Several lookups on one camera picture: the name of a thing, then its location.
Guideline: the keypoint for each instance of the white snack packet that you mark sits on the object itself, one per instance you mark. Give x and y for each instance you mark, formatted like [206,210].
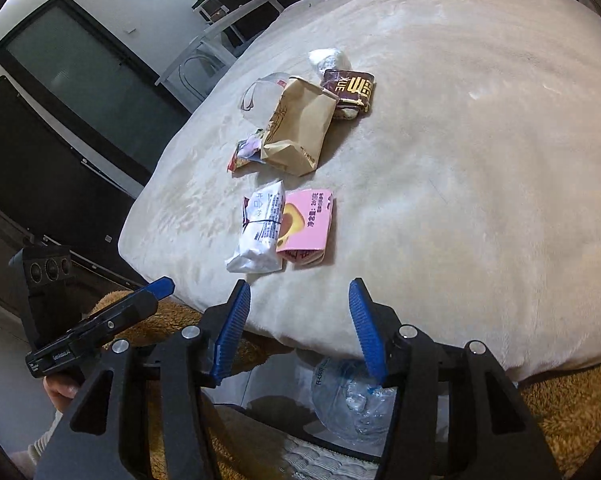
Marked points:
[260,230]

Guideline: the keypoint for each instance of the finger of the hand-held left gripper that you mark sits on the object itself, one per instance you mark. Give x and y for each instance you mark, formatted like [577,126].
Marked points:
[130,307]

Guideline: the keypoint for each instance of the clear plastic bag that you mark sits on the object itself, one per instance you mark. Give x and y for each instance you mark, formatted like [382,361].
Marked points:
[343,410]

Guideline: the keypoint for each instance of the white side table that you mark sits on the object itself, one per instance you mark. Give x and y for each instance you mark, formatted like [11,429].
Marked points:
[220,30]

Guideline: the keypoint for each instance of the clear bag of white tissue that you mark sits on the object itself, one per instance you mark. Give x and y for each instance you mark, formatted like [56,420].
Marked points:
[328,57]

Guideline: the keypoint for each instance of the dark brown snack wrapper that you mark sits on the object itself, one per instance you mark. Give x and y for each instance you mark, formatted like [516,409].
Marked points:
[348,87]

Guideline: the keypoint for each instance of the white quilted cloth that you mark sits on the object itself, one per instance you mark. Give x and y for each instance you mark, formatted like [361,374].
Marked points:
[325,462]

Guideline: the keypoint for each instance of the clear plastic cup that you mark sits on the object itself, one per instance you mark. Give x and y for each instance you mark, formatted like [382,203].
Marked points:
[268,91]

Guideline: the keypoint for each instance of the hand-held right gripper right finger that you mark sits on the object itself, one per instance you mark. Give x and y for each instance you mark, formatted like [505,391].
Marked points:
[366,332]

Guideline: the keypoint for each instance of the pink snack packet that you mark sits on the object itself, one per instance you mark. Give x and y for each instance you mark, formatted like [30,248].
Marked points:
[310,222]

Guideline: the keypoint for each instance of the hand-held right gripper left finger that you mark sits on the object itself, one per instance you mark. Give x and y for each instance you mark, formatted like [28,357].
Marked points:
[232,332]

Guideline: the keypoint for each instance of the beige plush blanket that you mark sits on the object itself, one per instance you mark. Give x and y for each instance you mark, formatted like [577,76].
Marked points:
[455,185]

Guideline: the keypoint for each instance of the colourful wrapper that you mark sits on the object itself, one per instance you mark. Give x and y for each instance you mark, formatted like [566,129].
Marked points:
[243,157]

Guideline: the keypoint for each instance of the brown paper bag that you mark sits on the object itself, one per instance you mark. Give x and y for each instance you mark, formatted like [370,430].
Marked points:
[295,125]

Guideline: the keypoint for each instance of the brown fluffy blanket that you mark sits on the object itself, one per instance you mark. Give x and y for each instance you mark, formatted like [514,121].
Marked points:
[570,410]

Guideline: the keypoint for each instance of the black cabinet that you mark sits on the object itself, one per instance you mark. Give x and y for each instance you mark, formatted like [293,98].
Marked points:
[35,175]

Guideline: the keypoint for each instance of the person's left hand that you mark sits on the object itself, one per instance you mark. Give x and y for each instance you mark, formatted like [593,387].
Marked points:
[60,391]

